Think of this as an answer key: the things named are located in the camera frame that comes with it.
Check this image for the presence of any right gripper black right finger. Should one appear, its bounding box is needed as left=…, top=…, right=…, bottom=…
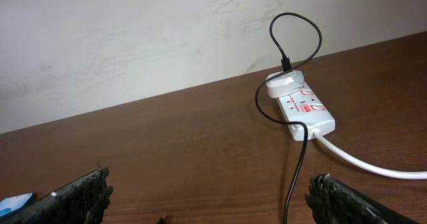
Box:
left=305, top=174, right=417, bottom=224

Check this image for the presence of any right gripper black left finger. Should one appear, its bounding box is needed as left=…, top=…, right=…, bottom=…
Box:
left=1, top=167, right=113, bottom=224

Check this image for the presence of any blue Galaxy smartphone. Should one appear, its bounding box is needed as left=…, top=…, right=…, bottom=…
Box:
left=0, top=193, right=37, bottom=217

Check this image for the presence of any white charger adapter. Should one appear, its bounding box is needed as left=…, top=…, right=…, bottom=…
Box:
left=266, top=71, right=305, bottom=99

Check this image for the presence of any white power strip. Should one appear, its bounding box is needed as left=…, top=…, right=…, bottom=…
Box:
left=277, top=83, right=336, bottom=140

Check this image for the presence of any white power strip cord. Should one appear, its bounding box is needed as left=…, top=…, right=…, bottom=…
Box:
left=312, top=130, right=427, bottom=181

